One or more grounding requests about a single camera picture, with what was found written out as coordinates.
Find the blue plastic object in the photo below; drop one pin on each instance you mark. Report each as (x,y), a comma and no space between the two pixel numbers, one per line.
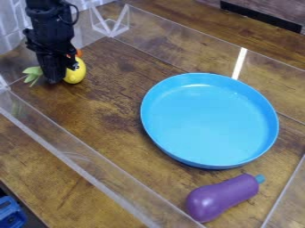
(12,216)

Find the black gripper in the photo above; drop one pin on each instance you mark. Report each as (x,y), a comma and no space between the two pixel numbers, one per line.
(48,39)

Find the blue round tray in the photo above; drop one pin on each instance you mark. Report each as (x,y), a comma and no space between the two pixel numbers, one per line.
(208,120)

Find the orange toy carrot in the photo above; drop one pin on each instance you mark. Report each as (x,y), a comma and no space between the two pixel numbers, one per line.
(33,72)

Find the purple toy eggplant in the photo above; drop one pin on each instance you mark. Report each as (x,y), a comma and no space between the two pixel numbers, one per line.
(211,199)

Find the clear acrylic enclosure wall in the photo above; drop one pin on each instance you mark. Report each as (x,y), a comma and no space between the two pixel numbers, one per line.
(76,157)

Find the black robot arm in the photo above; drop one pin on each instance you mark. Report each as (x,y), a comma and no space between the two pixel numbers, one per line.
(45,3)

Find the yellow toy lemon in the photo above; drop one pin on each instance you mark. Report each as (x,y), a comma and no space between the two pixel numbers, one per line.
(75,76)

